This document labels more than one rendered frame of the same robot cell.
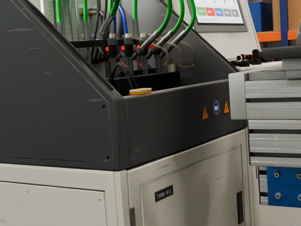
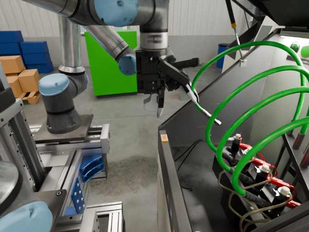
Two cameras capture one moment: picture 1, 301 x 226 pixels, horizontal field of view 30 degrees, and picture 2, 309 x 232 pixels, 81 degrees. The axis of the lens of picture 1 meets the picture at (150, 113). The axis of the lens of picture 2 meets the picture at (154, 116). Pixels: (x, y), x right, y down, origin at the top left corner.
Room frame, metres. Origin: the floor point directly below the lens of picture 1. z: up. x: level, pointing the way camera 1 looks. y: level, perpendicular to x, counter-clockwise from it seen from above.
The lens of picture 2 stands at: (1.89, -0.49, 1.48)
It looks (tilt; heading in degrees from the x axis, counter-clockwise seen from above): 28 degrees down; 141
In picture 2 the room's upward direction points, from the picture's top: straight up
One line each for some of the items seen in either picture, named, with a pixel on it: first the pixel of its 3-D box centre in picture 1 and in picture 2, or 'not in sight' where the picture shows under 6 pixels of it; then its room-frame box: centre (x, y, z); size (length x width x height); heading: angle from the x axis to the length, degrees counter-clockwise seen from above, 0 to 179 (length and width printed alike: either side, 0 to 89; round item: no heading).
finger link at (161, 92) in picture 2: not in sight; (160, 93); (1.51, -0.16, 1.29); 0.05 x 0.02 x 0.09; 146
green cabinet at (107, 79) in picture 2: not in sight; (113, 62); (-1.87, 1.36, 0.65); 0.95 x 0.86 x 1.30; 67
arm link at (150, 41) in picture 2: not in sight; (153, 41); (1.48, -0.16, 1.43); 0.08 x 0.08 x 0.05
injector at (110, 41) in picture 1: (118, 73); (229, 159); (1.64, 0.09, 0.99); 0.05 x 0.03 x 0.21; 56
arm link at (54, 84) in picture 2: not in sight; (57, 91); (1.04, -0.35, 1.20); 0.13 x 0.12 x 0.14; 134
